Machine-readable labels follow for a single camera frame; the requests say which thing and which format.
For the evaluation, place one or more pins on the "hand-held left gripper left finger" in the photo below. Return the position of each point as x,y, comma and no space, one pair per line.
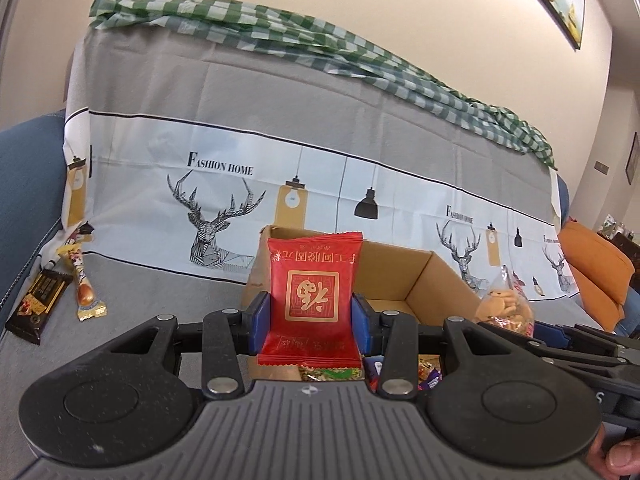
260,322

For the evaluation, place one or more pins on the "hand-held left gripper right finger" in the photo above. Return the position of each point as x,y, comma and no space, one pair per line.
361,324

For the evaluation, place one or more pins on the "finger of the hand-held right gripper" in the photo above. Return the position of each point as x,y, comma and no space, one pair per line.
590,364
550,334

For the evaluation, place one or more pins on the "clear biscuit bag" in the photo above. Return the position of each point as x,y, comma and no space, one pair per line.
502,305

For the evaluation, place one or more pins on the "puffed grain snack bag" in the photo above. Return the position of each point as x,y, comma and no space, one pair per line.
335,374

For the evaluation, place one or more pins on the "red square snack packet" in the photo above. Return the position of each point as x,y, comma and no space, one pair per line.
310,290

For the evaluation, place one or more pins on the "cardboard box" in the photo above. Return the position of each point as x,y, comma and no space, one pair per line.
400,270

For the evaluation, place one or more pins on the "person's right hand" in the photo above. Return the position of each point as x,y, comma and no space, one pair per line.
617,455

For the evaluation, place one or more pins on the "purple snack packet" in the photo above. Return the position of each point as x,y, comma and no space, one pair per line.
372,366
430,379

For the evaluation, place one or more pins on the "orange cushion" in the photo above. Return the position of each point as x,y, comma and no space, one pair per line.
595,260

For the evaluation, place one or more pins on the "gold wrapped candy packet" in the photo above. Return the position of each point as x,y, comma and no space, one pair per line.
82,290

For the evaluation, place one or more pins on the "small colourful snack packet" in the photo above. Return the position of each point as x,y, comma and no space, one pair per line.
82,230

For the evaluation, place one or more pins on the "deer printed sofa cover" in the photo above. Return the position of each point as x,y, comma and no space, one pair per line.
200,110

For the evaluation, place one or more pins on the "black chocolate packet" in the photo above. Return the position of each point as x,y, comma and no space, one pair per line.
40,302

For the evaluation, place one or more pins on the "green checkered cloth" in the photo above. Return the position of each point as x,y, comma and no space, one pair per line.
350,55

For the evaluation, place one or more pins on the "wall light switch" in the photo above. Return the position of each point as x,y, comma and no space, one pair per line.
602,167

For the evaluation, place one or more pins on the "dark wall frame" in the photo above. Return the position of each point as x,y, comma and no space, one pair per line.
633,159

